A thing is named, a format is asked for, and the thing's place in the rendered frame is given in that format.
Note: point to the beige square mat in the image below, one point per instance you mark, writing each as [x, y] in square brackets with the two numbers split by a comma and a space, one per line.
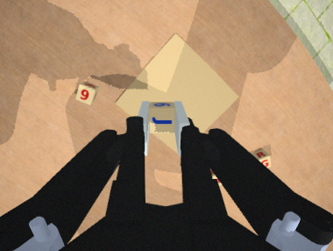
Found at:
[178, 73]

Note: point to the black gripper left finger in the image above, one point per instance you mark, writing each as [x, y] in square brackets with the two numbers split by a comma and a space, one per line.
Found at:
[48, 220]

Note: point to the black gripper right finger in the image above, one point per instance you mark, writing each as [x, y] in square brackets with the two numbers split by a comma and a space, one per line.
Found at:
[277, 214]

